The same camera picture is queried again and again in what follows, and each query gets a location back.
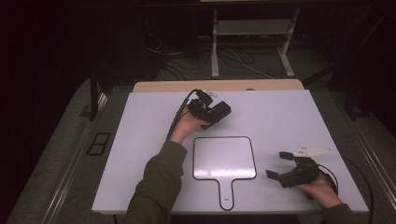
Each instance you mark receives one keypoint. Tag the white metal stand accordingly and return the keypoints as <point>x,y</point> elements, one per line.
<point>214,46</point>

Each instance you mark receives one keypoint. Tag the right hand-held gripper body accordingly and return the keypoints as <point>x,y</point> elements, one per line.
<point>299,176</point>

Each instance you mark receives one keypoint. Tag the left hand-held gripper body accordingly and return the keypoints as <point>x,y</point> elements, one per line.
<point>200,110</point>

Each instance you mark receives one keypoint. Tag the white paddle-shaped whiteboard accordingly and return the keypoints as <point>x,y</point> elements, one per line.
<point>224,158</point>

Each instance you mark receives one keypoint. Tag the person's right hand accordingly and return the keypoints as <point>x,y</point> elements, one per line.
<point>319,189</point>

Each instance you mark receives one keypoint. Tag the person's left hand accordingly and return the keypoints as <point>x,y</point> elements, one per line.
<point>185,126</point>

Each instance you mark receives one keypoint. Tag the black whiteboard eraser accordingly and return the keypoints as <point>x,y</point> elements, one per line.
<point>222,111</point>

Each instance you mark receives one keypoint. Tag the dark metal stand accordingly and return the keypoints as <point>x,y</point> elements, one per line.
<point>93,96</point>
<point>351,102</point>

